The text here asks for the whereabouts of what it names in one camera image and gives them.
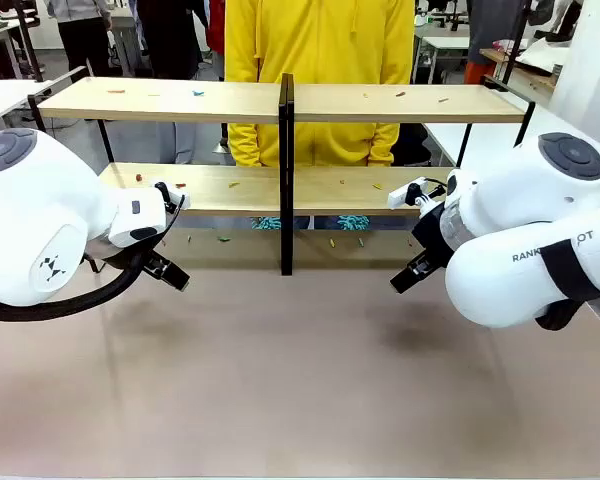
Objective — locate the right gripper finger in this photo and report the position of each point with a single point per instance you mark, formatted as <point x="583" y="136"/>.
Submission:
<point x="405" y="280"/>
<point x="425" y="264"/>

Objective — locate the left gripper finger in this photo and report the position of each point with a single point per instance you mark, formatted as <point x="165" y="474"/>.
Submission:
<point x="157" y="262"/>
<point x="176" y="279"/>

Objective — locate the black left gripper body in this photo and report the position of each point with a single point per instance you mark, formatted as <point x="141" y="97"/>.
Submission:
<point x="141" y="260"/>

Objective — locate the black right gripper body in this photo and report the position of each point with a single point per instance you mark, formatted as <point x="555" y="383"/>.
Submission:
<point x="430" y="235"/>

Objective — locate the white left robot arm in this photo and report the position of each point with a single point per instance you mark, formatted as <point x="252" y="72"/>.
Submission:
<point x="40" y="225"/>

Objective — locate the person's right forearm yellow sleeve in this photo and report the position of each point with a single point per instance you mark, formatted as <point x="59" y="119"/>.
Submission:
<point x="244" y="145"/>

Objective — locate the person's left forearm yellow sleeve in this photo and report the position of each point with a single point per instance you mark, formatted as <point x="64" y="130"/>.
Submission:
<point x="382" y="145"/>

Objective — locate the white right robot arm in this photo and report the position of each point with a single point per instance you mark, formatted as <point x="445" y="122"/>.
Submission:
<point x="505" y="200"/>

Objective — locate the large white side table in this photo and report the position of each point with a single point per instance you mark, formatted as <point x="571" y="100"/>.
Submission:
<point x="480" y="135"/>

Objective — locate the wooden background table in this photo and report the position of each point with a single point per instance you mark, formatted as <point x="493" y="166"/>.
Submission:
<point x="530" y="75"/>

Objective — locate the white background table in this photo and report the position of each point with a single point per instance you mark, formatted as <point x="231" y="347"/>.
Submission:
<point x="445" y="42"/>

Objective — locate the black metal pole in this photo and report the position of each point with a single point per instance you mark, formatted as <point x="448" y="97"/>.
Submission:
<point x="30" y="45"/>
<point x="515" y="45"/>

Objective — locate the bystander with orange trousers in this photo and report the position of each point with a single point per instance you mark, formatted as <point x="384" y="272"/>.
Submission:
<point x="490" y="30"/>

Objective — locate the bystander in dark clothes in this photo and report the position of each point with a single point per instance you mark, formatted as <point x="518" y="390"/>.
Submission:
<point x="170" y="40"/>

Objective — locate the bystander in grey top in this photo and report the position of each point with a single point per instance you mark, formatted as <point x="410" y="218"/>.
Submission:
<point x="80" y="45"/>

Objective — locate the person in yellow hoodie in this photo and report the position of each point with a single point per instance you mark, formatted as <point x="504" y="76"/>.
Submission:
<point x="320" y="40"/>

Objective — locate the bystander in red jacket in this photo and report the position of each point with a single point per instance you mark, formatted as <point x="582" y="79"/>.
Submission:
<point x="216" y="25"/>

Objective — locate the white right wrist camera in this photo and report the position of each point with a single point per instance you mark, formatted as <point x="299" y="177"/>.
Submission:
<point x="400" y="196"/>

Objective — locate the wooden shelf unit black frame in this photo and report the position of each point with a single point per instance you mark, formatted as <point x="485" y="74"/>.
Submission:
<point x="155" y="102"/>
<point x="380" y="105"/>

